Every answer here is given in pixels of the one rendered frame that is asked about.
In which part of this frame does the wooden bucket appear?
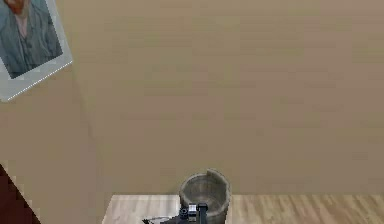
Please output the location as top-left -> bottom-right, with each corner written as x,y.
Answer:
178,168 -> 232,224

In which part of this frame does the framed portrait picture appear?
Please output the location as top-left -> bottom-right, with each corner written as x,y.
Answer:
0,0 -> 74,103

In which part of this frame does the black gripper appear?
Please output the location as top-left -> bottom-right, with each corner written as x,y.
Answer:
142,206 -> 190,224

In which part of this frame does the pale wooden table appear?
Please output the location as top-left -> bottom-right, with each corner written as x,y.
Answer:
101,194 -> 384,224

